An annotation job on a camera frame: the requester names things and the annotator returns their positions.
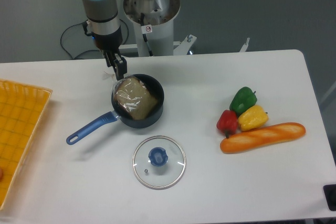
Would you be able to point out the toast slice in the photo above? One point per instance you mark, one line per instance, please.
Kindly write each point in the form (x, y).
(136, 96)

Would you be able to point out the yellow woven basket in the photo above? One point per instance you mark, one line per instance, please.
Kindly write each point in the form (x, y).
(22, 106)

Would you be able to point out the red bell pepper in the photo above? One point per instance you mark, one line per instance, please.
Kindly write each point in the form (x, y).
(227, 123)

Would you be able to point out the yellow bell pepper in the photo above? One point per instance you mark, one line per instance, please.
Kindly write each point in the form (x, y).
(252, 118)

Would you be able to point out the orange baguette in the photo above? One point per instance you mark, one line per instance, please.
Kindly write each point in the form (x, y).
(270, 135)

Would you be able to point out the green bell pepper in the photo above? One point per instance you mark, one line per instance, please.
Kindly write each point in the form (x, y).
(244, 99)

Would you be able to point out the glass lid blue knob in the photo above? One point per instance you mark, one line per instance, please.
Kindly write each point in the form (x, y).
(159, 162)

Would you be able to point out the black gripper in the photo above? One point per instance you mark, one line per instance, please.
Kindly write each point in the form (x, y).
(107, 37)

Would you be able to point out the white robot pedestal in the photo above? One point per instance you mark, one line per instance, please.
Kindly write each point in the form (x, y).
(153, 25)

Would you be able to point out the black corner device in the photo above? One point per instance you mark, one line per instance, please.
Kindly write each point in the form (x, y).
(330, 196)

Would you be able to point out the dark pot blue handle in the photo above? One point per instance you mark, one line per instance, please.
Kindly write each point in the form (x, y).
(113, 116)

